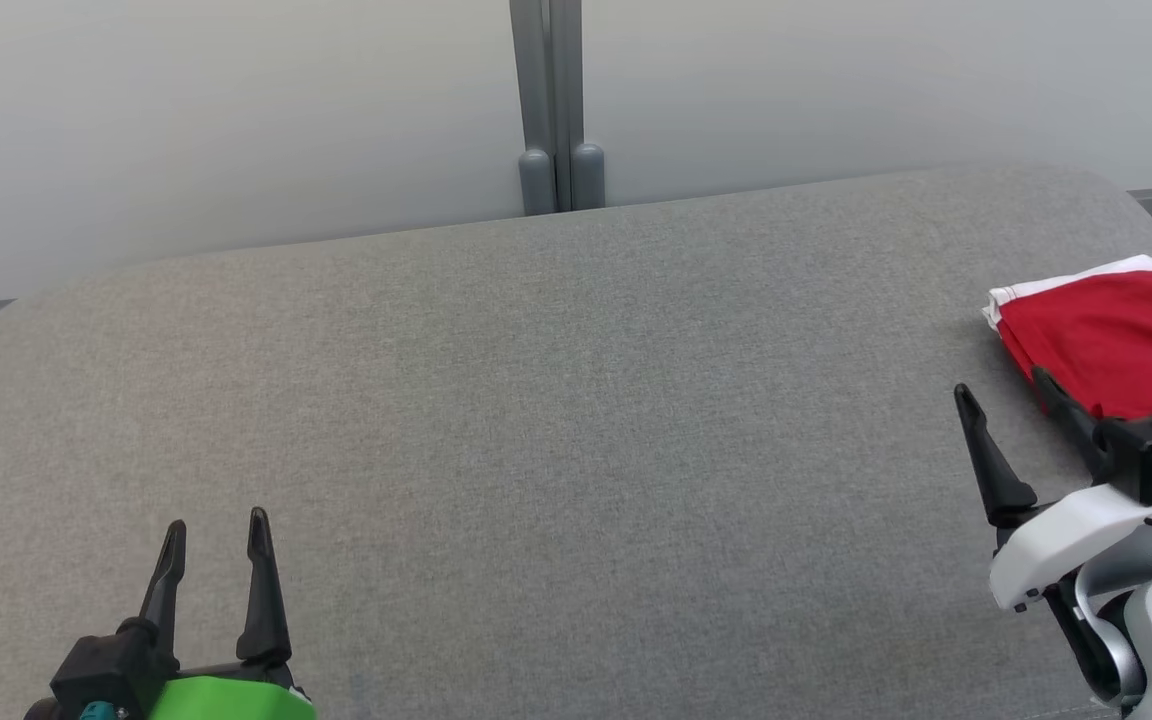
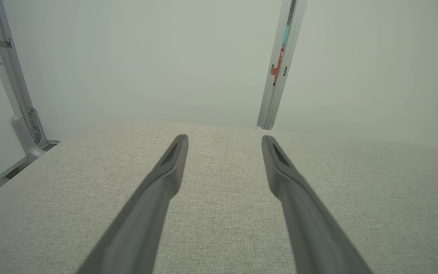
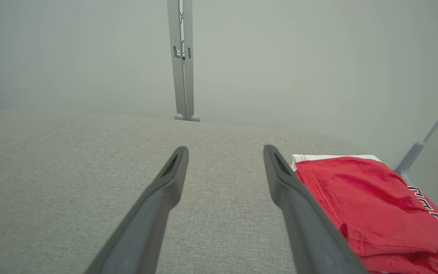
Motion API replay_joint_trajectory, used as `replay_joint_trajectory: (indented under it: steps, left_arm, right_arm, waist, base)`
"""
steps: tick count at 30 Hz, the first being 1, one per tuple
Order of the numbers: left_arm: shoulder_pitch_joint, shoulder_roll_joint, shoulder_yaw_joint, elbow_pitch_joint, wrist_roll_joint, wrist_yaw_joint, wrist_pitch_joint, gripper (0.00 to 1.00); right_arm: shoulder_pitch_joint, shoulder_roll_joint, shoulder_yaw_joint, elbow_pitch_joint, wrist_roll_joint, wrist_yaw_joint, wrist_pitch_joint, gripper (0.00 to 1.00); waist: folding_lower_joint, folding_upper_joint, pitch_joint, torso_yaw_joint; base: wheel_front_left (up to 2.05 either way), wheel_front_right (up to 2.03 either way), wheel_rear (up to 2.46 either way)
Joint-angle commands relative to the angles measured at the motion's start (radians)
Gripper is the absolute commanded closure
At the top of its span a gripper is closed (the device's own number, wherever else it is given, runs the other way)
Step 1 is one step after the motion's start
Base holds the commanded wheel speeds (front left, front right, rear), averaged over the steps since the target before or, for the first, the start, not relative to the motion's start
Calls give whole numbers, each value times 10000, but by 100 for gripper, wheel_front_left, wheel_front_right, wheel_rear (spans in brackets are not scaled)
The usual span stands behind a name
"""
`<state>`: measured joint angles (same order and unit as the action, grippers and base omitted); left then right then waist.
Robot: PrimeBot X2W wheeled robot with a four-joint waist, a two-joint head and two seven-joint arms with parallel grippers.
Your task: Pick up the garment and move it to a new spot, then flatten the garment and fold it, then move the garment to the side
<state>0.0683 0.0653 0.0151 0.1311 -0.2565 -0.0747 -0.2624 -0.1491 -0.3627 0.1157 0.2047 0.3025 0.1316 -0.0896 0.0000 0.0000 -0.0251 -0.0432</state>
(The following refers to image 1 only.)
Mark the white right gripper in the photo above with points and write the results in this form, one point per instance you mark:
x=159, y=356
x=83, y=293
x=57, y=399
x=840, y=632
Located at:
x=1056, y=540

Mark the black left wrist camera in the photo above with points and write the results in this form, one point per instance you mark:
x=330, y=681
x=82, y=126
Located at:
x=106, y=665

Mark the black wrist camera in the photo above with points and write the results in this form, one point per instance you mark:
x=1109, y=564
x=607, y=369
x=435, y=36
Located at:
x=106, y=665
x=1151, y=450

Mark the red basketball jersey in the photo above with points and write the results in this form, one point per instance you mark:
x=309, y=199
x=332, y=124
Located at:
x=1116, y=340

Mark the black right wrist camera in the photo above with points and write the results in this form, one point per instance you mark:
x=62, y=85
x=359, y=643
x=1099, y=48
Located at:
x=1151, y=450

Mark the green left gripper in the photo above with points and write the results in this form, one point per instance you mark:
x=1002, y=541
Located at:
x=226, y=700

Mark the grey fabric sofa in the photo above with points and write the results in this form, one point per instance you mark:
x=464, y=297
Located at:
x=536, y=450

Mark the grey partition post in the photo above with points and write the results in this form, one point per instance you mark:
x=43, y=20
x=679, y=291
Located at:
x=556, y=120

